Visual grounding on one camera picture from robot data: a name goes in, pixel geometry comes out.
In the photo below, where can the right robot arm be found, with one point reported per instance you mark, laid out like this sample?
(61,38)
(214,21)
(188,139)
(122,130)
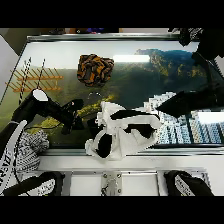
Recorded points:
(206,98)

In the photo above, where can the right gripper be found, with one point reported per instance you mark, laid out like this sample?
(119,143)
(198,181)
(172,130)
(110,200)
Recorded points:
(180,104)

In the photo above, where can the black and white checked garment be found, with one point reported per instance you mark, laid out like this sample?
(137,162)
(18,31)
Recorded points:
(190,35)

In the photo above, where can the orange and black patterned garment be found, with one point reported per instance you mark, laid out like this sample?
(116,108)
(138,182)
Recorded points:
(95,70)

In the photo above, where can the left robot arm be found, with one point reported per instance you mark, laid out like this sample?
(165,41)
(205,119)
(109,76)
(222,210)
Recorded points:
(43,106)

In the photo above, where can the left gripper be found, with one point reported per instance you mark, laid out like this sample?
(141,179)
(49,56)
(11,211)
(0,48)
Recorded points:
(72,119)

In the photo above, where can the silver frame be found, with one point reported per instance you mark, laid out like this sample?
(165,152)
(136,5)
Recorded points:
(112,182)

